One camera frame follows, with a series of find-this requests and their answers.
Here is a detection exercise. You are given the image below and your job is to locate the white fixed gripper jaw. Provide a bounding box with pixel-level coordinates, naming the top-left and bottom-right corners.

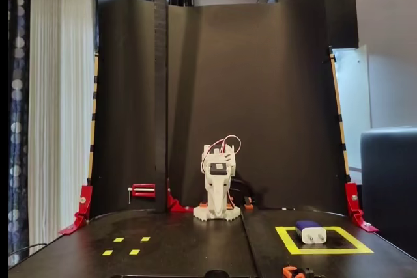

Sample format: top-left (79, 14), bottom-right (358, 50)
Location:
top-left (203, 177), bottom-right (218, 220)

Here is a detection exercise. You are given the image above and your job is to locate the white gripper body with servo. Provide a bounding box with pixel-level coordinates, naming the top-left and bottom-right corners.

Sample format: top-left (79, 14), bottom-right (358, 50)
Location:
top-left (201, 157), bottom-right (237, 183)

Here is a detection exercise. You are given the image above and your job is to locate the white pivoting gripper jaw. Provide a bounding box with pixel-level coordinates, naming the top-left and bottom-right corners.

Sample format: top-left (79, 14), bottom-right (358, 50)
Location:
top-left (215, 176), bottom-right (231, 219)

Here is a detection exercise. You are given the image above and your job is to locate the blue and white charger block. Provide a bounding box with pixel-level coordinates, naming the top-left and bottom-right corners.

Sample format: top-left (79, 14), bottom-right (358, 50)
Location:
top-left (295, 220), bottom-right (328, 245)

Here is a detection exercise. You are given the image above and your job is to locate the white robot arm with base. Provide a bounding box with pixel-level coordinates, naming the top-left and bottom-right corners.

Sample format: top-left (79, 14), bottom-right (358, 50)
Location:
top-left (193, 143), bottom-right (242, 223)

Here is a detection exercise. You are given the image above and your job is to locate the red clamp with silver rod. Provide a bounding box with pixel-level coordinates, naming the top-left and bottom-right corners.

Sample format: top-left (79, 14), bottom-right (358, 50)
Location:
top-left (127, 184), bottom-right (156, 204)

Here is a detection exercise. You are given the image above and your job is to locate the black backdrop sheet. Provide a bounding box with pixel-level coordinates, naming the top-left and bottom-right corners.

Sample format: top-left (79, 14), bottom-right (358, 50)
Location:
top-left (88, 0), bottom-right (359, 222)

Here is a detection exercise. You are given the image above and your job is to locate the yellow tape square outline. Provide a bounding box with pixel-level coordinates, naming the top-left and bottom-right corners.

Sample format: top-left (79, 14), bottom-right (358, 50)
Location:
top-left (275, 225), bottom-right (375, 255)

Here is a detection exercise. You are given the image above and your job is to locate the yellow and black folding ruler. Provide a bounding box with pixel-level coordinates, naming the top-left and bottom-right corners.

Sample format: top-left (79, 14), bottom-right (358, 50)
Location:
top-left (86, 53), bottom-right (100, 185)
top-left (328, 46), bottom-right (351, 185)

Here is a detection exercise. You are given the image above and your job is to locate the dark blue armchair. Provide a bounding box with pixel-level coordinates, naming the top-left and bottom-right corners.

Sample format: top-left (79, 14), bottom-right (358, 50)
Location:
top-left (360, 126), bottom-right (417, 261)

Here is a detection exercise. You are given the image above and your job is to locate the white pleated curtain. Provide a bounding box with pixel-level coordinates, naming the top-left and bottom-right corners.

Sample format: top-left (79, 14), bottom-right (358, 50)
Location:
top-left (27, 0), bottom-right (98, 256)

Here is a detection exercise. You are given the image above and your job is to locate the dark blue dotted curtain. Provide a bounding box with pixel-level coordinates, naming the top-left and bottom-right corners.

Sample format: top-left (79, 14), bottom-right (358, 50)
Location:
top-left (8, 0), bottom-right (33, 269)

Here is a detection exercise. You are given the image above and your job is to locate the black power cable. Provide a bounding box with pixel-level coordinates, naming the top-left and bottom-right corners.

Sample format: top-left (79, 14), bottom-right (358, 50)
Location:
top-left (229, 178), bottom-right (260, 209)

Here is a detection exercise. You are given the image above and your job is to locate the red and white servo cable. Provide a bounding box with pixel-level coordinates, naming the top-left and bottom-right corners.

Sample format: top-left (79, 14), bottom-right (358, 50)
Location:
top-left (200, 135), bottom-right (242, 174)

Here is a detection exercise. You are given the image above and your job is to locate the red pole base bracket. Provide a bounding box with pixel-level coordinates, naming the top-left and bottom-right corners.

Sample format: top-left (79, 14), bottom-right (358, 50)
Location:
top-left (165, 178), bottom-right (190, 213)

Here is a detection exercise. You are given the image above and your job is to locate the black vertical camera pole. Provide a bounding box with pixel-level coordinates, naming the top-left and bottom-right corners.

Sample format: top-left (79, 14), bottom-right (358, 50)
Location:
top-left (154, 0), bottom-right (169, 214)

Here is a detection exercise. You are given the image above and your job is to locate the red corner bracket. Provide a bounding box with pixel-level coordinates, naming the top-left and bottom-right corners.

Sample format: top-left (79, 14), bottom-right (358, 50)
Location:
top-left (58, 185), bottom-right (94, 236)
top-left (344, 182), bottom-right (380, 234)

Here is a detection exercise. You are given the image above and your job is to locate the thin black floor cable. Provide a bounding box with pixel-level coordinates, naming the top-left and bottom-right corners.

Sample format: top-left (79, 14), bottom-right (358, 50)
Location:
top-left (8, 242), bottom-right (49, 259)

